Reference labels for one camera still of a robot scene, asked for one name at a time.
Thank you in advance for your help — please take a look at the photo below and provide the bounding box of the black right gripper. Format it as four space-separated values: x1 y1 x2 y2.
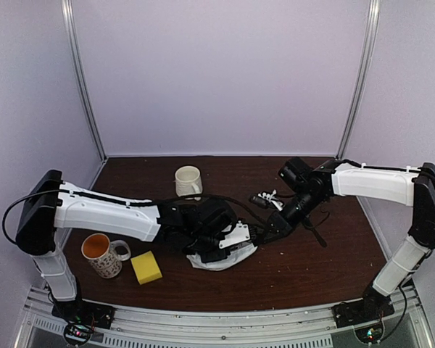
260 188 326 244

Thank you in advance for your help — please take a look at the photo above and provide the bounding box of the white paper bag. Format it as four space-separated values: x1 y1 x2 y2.
186 243 258 272

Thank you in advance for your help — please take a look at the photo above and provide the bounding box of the black handled comb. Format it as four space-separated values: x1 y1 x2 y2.
302 215 329 248

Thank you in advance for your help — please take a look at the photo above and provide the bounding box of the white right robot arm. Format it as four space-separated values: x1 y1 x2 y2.
267 157 435 320

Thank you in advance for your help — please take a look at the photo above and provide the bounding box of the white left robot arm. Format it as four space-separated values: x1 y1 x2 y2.
12 170 255 322

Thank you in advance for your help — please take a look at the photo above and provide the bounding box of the cream ceramic mug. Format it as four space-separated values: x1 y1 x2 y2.
175 165 203 196

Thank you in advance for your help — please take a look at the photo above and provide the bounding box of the yellow sponge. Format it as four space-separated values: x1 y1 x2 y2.
130 251 162 285

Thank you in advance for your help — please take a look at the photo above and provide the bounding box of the patterned mug orange inside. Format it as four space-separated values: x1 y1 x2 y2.
81 233 131 279

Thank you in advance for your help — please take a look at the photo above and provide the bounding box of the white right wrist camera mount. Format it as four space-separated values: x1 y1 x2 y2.
249 190 284 211

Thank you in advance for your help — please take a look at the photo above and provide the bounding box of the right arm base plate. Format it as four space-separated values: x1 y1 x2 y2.
332 298 394 328

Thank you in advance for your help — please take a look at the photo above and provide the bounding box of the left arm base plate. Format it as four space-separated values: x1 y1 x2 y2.
51 300 115 329

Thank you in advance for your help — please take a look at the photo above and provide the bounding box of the aluminium front rail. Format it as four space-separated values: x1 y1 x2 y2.
9 285 435 347

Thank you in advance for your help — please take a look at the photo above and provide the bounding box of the right aluminium corner post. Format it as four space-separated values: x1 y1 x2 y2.
335 0 381 160

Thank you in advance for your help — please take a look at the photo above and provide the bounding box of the aluminium corner post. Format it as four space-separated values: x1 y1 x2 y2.
60 0 108 162
335 0 381 160

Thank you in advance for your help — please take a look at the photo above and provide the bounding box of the left aluminium corner post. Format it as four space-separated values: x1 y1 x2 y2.
60 0 108 162

